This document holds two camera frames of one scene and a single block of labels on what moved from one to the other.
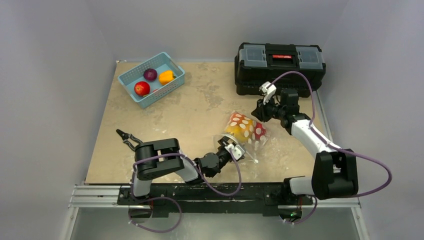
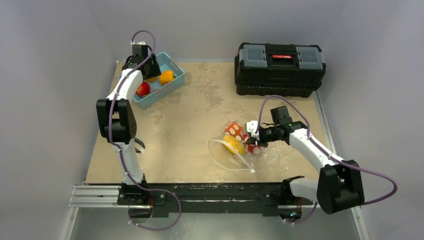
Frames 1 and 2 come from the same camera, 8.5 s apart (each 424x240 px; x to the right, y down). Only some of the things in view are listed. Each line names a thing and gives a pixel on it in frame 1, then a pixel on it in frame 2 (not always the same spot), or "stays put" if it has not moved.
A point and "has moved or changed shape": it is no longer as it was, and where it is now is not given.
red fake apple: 142,88 stays put
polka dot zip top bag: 246,131 has moved or changed shape
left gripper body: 222,153 -> 153,70
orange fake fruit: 166,77 stays put
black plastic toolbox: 256,63 stays put
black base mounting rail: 216,199 stays put
